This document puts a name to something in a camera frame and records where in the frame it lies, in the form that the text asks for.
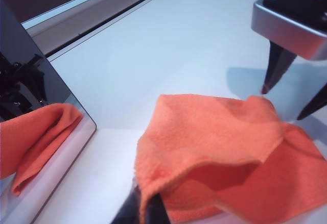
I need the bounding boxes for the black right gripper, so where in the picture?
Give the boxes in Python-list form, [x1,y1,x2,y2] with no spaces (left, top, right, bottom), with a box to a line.
[261,0,327,94]

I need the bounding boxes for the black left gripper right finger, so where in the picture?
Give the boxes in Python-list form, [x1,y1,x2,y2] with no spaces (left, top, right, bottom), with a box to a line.
[144,192,172,224]

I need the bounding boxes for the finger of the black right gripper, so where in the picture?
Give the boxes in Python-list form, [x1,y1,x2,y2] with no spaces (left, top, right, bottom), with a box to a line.
[296,81,327,121]

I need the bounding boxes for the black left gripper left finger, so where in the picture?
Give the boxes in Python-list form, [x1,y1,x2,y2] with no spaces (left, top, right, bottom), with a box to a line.
[119,178,142,224]

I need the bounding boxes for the orange microfibre cloth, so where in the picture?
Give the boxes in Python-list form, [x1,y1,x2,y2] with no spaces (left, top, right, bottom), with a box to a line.
[134,93,327,222]

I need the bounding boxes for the box under cloth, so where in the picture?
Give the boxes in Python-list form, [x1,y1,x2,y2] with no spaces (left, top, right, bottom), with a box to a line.
[0,0,97,224]

